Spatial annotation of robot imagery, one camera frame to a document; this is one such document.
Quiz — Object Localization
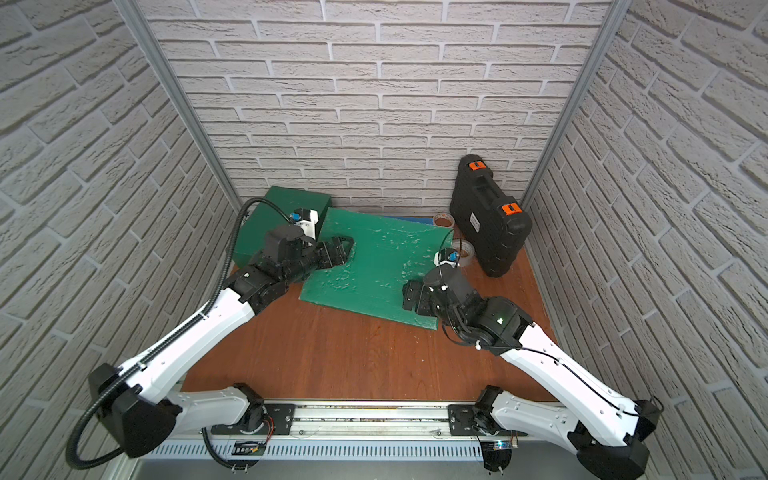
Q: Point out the aluminium corner post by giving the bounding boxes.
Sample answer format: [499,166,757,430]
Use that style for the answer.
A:
[520,0,635,209]
[114,0,242,211]

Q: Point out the green shoebox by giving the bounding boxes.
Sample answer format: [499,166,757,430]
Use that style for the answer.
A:
[300,208,453,331]
[232,186,332,267]

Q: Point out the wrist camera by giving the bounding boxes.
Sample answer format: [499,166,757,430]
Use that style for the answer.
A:
[434,247,461,267]
[263,208,319,257]

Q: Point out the right aluminium corner post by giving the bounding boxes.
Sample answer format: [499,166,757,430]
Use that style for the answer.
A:
[520,0,635,209]

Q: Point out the blue shoebox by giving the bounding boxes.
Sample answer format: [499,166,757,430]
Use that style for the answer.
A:
[386,216,433,224]

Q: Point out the far tape roll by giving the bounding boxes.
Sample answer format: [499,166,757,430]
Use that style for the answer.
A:
[432,213,455,229]

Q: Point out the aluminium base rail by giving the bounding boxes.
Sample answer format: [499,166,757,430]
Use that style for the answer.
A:
[146,398,577,462]

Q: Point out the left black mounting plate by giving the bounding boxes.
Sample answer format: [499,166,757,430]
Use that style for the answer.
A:
[210,402,295,436]

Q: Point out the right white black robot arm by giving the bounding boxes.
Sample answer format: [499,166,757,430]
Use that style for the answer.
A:
[402,264,663,479]

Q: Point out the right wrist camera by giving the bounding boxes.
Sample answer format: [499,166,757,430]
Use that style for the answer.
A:
[434,247,461,267]

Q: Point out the black tool case orange latches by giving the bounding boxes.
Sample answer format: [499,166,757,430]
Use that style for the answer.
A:
[449,154,533,277]

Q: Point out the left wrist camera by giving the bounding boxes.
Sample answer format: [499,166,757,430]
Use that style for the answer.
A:
[263,208,319,257]

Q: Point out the near clear tape roll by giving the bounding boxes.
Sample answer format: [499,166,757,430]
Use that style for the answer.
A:
[452,238,475,268]

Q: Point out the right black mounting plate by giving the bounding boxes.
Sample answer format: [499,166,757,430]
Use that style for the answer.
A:
[447,403,526,438]

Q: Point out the left aluminium corner post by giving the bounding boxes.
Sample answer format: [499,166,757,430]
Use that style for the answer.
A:
[114,0,242,211]

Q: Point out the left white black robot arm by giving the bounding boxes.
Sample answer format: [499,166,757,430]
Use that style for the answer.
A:
[89,231,354,458]

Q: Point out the black mounting plate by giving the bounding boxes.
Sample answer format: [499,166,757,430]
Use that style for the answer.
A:
[447,403,526,438]
[210,402,295,436]

